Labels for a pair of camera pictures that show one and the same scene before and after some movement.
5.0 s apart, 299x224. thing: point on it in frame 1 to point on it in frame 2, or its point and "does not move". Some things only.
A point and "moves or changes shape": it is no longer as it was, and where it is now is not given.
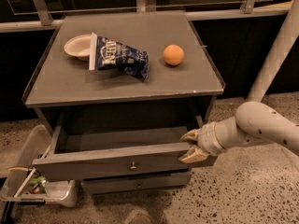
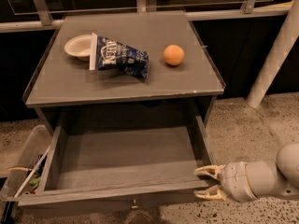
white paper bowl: [79, 47] does not move
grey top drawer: [94, 147] moves or changes shape
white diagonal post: [283, 43] does not move
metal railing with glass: [29, 7] does not move
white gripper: [206, 138] to [235, 179]
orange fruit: [173, 54] does not move
